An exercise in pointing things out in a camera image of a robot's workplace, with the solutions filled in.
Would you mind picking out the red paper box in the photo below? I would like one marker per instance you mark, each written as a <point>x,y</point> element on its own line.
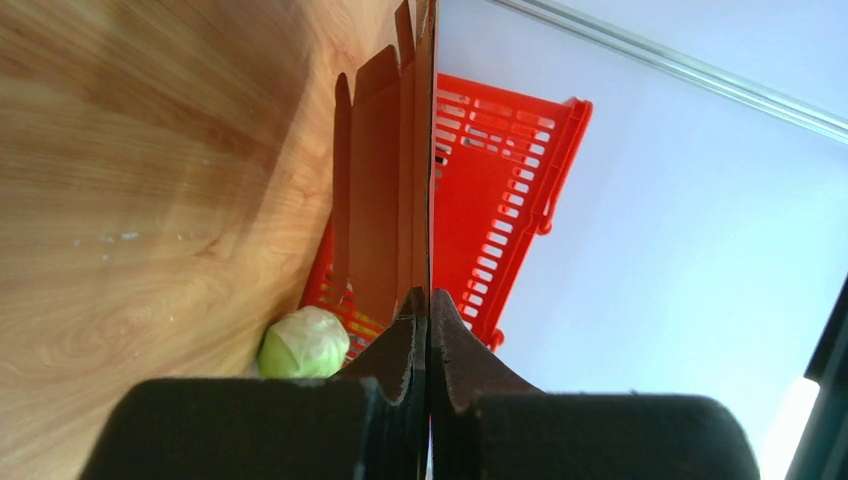
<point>383,180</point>

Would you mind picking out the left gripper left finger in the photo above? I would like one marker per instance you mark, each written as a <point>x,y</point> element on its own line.
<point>368,421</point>

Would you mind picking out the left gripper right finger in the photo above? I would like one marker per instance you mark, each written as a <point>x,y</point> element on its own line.
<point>490,423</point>

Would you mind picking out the red plastic shopping basket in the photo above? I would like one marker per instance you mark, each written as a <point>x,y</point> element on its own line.
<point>501,161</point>

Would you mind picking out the green cabbage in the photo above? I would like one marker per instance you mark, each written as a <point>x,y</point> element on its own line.
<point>307,343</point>

